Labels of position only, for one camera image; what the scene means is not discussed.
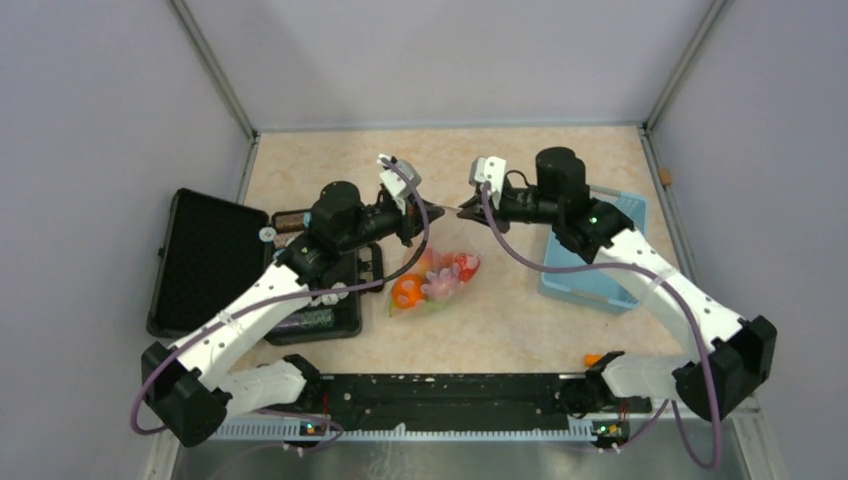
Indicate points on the clear zip top bag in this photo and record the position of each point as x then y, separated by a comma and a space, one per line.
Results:
448, 237

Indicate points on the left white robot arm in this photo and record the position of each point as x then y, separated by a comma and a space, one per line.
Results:
189, 385

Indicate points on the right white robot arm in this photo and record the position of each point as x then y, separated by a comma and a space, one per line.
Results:
725, 357

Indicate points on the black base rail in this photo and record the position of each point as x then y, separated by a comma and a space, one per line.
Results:
460, 402

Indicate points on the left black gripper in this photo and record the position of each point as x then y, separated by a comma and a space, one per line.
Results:
406, 219

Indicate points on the small brown object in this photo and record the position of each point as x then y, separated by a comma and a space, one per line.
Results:
665, 177

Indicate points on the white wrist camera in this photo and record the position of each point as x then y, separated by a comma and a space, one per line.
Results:
491, 170
398, 176

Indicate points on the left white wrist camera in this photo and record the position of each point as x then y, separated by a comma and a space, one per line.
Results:
398, 176

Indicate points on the orange carrot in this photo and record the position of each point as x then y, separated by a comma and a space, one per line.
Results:
592, 359

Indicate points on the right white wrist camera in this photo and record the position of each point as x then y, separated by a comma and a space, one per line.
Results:
491, 170

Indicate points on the black open tool case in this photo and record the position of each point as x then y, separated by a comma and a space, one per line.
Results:
213, 251

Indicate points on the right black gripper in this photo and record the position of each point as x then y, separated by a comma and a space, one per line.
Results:
475, 209

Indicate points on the peach fruit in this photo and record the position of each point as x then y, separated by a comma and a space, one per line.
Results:
427, 262

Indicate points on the green apple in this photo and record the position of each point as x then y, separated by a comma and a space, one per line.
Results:
434, 306

